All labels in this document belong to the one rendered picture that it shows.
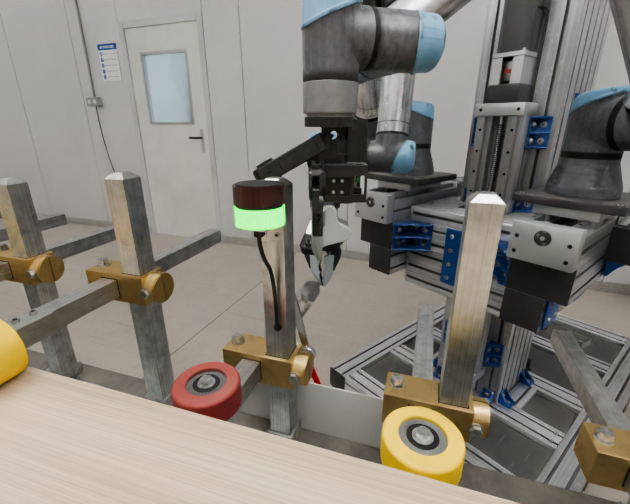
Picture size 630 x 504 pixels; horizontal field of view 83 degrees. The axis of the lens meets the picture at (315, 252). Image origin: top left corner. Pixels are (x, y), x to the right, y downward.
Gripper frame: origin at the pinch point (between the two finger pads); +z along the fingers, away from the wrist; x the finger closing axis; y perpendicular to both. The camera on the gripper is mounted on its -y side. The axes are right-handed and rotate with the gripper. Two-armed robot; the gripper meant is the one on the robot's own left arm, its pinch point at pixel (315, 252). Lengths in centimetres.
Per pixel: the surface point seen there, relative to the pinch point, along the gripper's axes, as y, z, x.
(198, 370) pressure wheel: -15.2, 9.9, -15.6
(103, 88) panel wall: -209, -54, 361
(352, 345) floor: 26, 101, 119
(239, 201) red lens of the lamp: -8.9, -11.0, -13.3
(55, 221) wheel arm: -70, 6, 44
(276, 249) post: -5.4, -3.5, -8.4
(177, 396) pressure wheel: -16.3, 9.9, -20.1
